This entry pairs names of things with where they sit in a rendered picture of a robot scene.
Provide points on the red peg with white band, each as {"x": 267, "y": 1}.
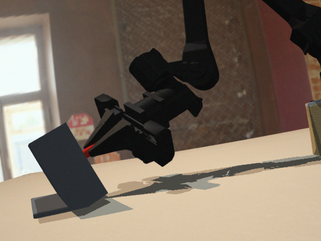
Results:
{"x": 87, "y": 149}

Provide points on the dark grey sloped panel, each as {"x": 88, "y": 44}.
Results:
{"x": 69, "y": 172}

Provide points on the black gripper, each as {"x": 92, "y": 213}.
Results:
{"x": 142, "y": 124}

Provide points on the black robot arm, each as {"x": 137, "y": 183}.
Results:
{"x": 198, "y": 66}

